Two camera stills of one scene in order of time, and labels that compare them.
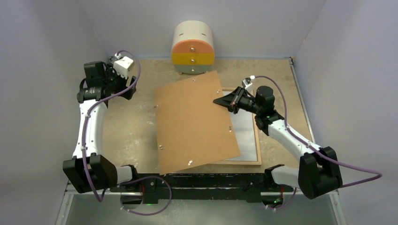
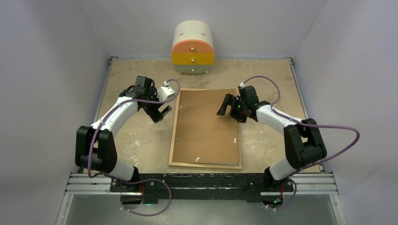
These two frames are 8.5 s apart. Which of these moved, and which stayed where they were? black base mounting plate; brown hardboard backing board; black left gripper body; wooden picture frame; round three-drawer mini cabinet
Moved: wooden picture frame; black left gripper body; brown hardboard backing board
Stayed: black base mounting plate; round three-drawer mini cabinet
